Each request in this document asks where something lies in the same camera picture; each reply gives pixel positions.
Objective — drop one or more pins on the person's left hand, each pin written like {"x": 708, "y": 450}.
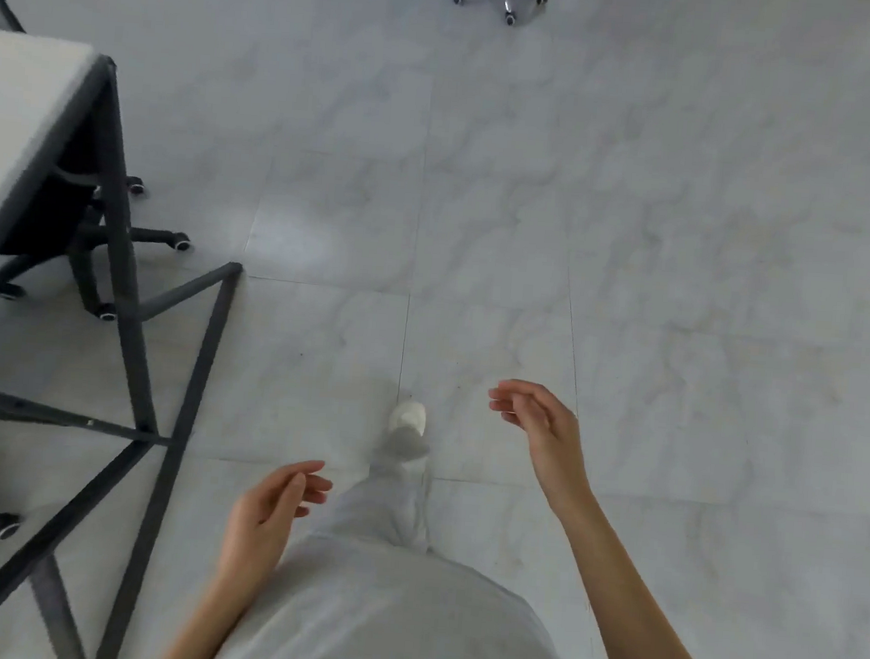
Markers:
{"x": 262, "y": 521}

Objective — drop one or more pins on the person's right hand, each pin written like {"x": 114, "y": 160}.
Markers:
{"x": 555, "y": 445}

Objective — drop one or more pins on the person's right fingers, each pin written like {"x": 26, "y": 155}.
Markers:
{"x": 517, "y": 402}

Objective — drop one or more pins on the person's left fingers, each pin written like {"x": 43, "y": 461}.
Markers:
{"x": 307, "y": 480}

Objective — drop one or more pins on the person's right forearm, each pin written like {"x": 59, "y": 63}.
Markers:
{"x": 630, "y": 614}

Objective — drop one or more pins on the person's left forearm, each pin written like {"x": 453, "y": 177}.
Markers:
{"x": 200, "y": 628}

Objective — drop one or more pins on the light grey trousers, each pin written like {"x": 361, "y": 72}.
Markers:
{"x": 397, "y": 501}

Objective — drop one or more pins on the white shoe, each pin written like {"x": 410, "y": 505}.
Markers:
{"x": 408, "y": 424}

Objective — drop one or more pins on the light grey shirt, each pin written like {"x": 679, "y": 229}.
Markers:
{"x": 400, "y": 620}

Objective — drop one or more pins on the black office chair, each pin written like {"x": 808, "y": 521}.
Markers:
{"x": 77, "y": 234}

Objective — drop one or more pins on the white table with black frame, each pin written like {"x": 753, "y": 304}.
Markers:
{"x": 25, "y": 126}

